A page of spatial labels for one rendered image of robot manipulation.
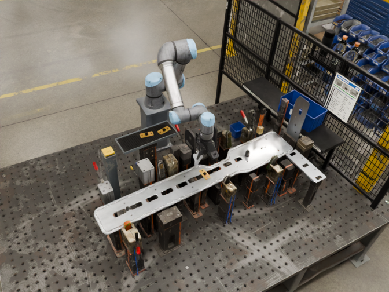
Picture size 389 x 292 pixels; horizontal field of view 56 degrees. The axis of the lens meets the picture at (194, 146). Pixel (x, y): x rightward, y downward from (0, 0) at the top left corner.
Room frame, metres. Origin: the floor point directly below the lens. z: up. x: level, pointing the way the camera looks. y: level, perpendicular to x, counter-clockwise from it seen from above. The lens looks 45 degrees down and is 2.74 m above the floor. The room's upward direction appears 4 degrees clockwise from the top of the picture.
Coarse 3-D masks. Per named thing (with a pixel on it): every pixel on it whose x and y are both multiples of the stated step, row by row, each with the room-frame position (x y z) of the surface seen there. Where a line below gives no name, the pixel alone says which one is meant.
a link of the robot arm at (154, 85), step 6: (156, 72) 2.11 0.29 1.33; (150, 78) 2.05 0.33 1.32; (156, 78) 2.05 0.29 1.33; (162, 78) 2.07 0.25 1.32; (150, 84) 2.01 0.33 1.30; (156, 84) 2.02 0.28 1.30; (162, 84) 2.04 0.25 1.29; (150, 90) 2.01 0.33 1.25; (156, 90) 2.02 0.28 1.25; (162, 90) 2.04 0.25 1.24; (150, 96) 2.01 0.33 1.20; (156, 96) 2.02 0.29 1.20
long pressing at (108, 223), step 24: (240, 144) 1.80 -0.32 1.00; (264, 144) 1.82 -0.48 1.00; (288, 144) 1.84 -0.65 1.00; (192, 168) 1.55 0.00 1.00; (240, 168) 1.59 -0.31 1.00; (144, 192) 1.34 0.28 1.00; (192, 192) 1.36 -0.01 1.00; (96, 216) 1.15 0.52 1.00; (120, 216) 1.16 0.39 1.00; (144, 216) 1.17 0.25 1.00
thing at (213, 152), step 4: (204, 144) 1.50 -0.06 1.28; (208, 144) 1.50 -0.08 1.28; (212, 144) 1.50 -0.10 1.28; (208, 148) 1.47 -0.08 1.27; (212, 148) 1.48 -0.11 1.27; (208, 152) 1.46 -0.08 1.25; (212, 152) 1.46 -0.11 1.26; (216, 152) 1.46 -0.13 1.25; (212, 156) 1.44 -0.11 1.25; (216, 156) 1.44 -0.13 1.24
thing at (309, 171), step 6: (294, 150) 1.79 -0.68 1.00; (288, 156) 1.72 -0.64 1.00; (294, 156) 1.72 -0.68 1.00; (300, 156) 1.73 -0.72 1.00; (294, 162) 1.67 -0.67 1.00; (300, 162) 1.67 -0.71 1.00; (306, 162) 1.68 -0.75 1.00; (300, 168) 1.62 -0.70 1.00; (306, 168) 1.63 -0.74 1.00; (312, 168) 1.63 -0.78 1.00; (306, 174) 1.57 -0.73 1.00; (312, 174) 1.57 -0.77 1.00; (318, 174) 1.58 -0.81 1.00; (312, 180) 1.53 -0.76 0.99; (318, 180) 1.53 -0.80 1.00
